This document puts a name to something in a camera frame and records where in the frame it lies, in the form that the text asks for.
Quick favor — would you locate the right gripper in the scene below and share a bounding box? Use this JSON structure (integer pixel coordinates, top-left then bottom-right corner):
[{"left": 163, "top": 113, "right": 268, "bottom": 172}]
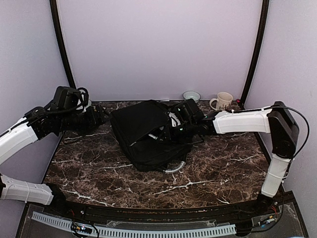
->
[{"left": 158, "top": 119, "right": 197, "bottom": 145}]

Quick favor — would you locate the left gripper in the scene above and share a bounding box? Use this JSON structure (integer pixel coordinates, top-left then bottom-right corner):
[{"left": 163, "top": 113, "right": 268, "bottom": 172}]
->
[{"left": 58, "top": 104, "right": 112, "bottom": 136}]

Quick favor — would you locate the clear pen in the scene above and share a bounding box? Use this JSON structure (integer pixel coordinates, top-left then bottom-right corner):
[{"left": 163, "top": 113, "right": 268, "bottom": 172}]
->
[{"left": 148, "top": 134, "right": 158, "bottom": 140}]

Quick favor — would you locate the black student bag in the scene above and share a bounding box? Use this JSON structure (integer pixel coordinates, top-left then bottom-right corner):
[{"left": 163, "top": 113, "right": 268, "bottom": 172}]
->
[{"left": 110, "top": 100, "right": 192, "bottom": 174}]

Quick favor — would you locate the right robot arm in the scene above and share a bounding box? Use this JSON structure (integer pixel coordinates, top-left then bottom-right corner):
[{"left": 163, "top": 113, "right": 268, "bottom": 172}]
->
[{"left": 158, "top": 99, "right": 302, "bottom": 215}]

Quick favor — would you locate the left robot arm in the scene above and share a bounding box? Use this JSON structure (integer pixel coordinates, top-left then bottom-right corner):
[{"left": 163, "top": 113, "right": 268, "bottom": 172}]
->
[{"left": 0, "top": 105, "right": 109, "bottom": 216}]

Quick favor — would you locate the celadon bowl at back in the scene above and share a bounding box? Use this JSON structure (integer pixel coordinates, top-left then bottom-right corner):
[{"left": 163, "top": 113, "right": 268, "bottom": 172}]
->
[{"left": 183, "top": 91, "right": 201, "bottom": 102}]

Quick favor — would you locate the white mug with print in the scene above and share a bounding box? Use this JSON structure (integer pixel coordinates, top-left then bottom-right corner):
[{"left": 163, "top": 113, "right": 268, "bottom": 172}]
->
[{"left": 209, "top": 92, "right": 233, "bottom": 111}]

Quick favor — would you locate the small circuit board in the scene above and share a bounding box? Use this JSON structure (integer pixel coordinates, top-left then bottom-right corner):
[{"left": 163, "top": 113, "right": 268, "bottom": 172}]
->
[{"left": 70, "top": 223, "right": 93, "bottom": 235}]

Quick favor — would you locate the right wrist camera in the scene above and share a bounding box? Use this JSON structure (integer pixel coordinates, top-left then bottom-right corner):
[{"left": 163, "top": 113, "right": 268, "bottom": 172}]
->
[{"left": 174, "top": 99, "right": 204, "bottom": 121}]

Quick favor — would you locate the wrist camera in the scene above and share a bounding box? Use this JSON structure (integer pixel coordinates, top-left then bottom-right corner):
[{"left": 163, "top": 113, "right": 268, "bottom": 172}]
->
[
  {"left": 51, "top": 86, "right": 81, "bottom": 111},
  {"left": 174, "top": 99, "right": 204, "bottom": 121}
]

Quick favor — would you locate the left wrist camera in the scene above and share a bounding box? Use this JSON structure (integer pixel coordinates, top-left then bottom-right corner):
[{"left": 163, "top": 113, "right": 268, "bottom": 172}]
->
[{"left": 51, "top": 86, "right": 81, "bottom": 111}]

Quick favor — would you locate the black front table rail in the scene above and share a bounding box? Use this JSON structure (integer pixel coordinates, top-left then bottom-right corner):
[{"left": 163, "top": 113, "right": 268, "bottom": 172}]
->
[{"left": 42, "top": 194, "right": 284, "bottom": 224}]

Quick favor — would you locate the left black frame post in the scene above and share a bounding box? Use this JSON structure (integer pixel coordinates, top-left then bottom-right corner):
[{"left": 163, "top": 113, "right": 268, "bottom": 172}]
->
[{"left": 49, "top": 0, "right": 76, "bottom": 88}]

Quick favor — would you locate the black frame post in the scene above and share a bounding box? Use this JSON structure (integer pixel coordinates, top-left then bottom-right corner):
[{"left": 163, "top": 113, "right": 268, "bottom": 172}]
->
[
  {"left": 49, "top": 0, "right": 76, "bottom": 88},
  {"left": 240, "top": 0, "right": 270, "bottom": 108}
]

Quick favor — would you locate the white cable duct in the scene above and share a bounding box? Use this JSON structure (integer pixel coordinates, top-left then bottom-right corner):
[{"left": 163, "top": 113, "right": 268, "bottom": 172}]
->
[{"left": 31, "top": 212, "right": 236, "bottom": 238}]

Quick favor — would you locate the right black frame post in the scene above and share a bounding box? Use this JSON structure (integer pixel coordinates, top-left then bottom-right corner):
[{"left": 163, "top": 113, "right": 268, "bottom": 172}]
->
[{"left": 240, "top": 0, "right": 270, "bottom": 108}]

